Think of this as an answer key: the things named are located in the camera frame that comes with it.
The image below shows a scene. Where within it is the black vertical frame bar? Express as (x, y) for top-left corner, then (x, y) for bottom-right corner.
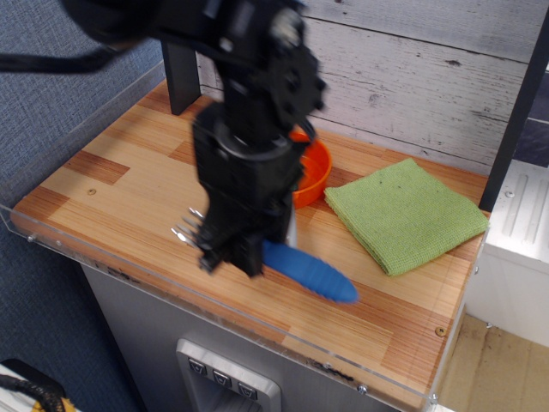
(479, 11), (548, 213)

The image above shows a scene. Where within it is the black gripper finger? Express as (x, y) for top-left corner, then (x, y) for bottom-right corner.
(198, 245), (232, 272)
(231, 233), (263, 277)

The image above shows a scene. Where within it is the yellow object bottom left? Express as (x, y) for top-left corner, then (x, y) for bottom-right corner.
(31, 392), (77, 412)

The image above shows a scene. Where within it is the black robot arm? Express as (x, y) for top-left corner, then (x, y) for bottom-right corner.
(63, 1), (325, 276)

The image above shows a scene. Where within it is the black cable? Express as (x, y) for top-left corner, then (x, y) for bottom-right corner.
(0, 44), (121, 75)

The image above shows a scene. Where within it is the dark grey post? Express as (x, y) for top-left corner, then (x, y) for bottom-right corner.
(161, 40), (202, 115)

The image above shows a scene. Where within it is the clear acrylic table guard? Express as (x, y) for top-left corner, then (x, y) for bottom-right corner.
(10, 66), (482, 411)

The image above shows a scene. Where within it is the white side unit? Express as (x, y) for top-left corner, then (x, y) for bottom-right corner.
(465, 161), (548, 346)

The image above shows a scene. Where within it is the blue handled metal fork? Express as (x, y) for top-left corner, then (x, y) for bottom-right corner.
(171, 209), (359, 304)

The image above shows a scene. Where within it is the green folded cloth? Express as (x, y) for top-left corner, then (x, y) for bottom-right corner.
(324, 159), (489, 276)

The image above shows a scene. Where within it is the grey cabinet with button panel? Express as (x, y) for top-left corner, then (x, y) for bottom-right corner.
(83, 267), (391, 411)

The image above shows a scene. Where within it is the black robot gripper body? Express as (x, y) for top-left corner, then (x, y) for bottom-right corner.
(192, 103), (307, 252)

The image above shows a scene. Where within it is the orange toy pot grey handle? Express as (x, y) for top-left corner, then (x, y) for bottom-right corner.
(287, 130), (333, 250)

